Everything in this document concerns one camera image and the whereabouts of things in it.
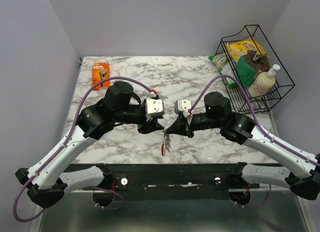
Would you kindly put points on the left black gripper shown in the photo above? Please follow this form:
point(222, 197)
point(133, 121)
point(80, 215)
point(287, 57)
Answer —
point(146, 128)

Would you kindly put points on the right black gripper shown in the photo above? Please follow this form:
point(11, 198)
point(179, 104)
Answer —
point(179, 127)

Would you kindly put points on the red white keyring carabiner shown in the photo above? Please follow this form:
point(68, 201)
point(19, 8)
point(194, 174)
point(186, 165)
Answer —
point(166, 143)

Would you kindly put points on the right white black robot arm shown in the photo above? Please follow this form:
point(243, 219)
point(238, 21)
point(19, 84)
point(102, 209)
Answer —
point(298, 170)

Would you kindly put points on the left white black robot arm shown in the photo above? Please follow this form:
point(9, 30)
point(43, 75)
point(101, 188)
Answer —
point(47, 181)

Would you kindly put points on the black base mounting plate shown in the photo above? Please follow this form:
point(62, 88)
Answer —
point(176, 181)

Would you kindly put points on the orange razor box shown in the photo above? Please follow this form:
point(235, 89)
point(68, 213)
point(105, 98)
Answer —
point(100, 71)

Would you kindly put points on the green white snack bag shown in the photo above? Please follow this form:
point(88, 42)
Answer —
point(222, 63)

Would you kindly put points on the yellow chips bag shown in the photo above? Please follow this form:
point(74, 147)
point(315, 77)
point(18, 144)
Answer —
point(238, 49)

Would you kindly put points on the cream lotion pump bottle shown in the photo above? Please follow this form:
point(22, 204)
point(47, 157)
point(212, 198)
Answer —
point(263, 82)

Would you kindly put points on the brown crumpled cloth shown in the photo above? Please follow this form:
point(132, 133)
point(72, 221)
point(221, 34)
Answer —
point(257, 61)

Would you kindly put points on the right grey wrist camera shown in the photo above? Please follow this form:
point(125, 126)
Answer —
point(182, 105)

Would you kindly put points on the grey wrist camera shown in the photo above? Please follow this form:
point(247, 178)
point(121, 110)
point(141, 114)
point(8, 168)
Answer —
point(154, 107)
point(182, 105)

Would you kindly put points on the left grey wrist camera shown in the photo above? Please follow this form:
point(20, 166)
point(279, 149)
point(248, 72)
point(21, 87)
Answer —
point(154, 107)

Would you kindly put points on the black wire basket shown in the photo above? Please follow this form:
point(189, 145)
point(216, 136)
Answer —
point(246, 75)

